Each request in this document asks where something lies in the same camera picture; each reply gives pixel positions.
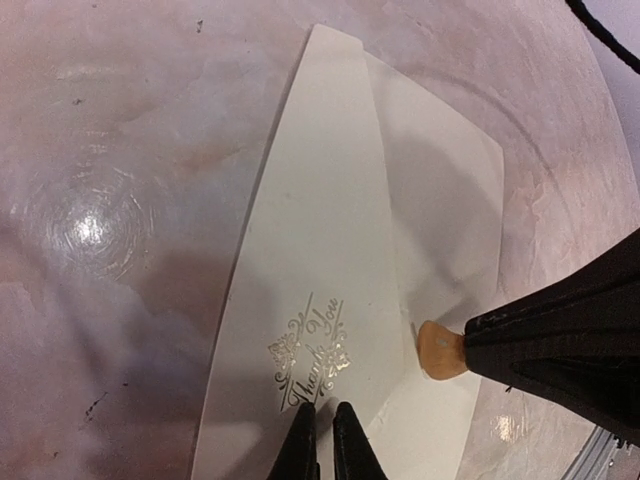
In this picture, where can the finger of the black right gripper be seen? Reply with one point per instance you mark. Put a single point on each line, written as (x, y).
(594, 312)
(602, 390)

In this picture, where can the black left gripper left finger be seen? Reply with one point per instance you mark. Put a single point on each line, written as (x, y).
(297, 457)

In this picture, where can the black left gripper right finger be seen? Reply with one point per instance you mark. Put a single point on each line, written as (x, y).
(354, 457)

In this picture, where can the round brown seal sticker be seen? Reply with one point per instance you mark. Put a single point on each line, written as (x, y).
(441, 352)

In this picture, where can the cream paper envelope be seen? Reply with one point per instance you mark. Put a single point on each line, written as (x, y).
(379, 207)

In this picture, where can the front aluminium rail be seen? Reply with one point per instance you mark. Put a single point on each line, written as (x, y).
(604, 457)

